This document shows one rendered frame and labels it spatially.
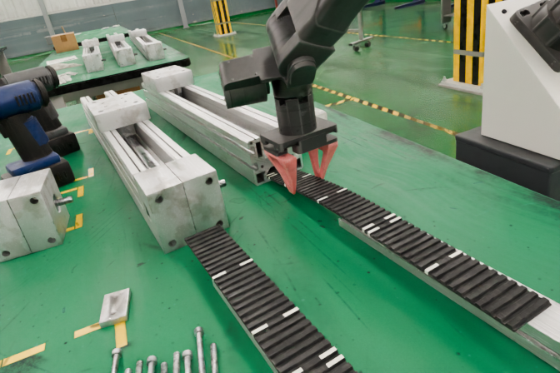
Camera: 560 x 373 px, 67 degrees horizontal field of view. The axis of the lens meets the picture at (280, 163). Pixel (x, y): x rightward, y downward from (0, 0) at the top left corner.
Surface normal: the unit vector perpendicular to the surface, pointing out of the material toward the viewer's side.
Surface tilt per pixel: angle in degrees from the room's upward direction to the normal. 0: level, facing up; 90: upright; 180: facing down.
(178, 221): 90
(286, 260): 0
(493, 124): 90
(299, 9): 68
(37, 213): 90
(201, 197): 90
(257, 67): 45
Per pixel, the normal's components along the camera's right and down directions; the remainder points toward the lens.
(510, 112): -0.91, 0.29
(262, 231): -0.15, -0.90
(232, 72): -0.04, -0.36
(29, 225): 0.33, 0.33
